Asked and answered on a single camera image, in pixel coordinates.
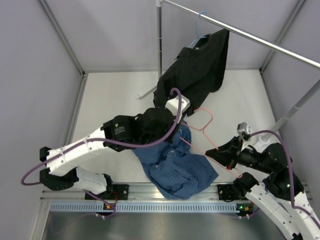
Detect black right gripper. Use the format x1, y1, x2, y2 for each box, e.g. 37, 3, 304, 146
205, 135, 273, 174

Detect pink wire hanger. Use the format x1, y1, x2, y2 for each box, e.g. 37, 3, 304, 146
180, 107, 243, 179

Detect blue checked shirt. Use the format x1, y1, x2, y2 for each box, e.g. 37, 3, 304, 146
132, 125, 219, 200

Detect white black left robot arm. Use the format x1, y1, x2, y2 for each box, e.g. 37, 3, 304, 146
39, 107, 186, 200

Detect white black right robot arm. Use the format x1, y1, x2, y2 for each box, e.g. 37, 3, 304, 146
205, 136, 320, 240

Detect black pinstriped shirt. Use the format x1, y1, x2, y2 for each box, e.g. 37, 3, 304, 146
153, 29, 230, 116

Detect white left rack foot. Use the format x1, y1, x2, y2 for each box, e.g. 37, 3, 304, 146
135, 86, 157, 100

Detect silver clothes rack top bar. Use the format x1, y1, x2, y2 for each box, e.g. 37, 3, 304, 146
160, 0, 320, 69

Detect silver right rack pole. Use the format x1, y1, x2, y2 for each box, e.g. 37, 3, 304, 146
271, 80, 320, 132

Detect silver rack pole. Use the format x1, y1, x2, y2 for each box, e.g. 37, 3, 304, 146
156, 0, 163, 78
271, 80, 320, 132

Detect silver left rack pole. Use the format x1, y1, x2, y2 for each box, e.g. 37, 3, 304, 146
156, 0, 163, 78

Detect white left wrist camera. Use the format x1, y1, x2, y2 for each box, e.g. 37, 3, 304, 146
165, 95, 191, 116

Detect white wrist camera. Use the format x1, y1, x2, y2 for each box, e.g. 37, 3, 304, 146
237, 122, 251, 151
165, 95, 191, 116

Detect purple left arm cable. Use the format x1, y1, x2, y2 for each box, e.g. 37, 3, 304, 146
20, 87, 182, 218

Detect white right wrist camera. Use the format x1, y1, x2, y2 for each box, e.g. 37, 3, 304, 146
237, 122, 251, 151

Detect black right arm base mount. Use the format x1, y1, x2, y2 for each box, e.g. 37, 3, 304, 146
217, 184, 246, 203

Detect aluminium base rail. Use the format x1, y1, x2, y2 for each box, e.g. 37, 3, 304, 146
40, 182, 229, 203

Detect blue wire hanger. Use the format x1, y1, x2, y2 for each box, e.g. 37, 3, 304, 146
188, 11, 207, 48

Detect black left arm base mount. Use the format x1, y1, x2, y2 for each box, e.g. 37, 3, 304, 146
97, 184, 129, 201

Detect grey slotted cable duct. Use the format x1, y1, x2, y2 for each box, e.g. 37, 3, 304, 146
50, 202, 253, 214

